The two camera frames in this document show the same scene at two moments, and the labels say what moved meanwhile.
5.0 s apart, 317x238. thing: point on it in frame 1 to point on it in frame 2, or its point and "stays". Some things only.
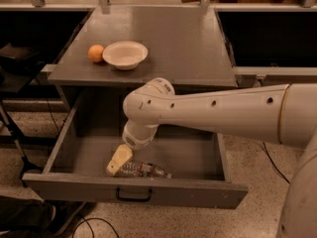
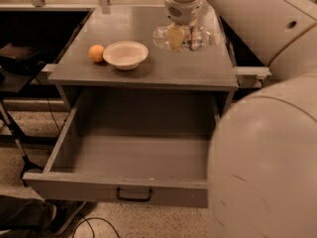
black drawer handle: [132, 199] stays
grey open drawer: [91, 134] stays
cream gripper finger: [121, 156] to [176, 37]
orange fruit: [95, 53] stays
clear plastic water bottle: [138, 169] to [196, 38]
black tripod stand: [27, 165] stays
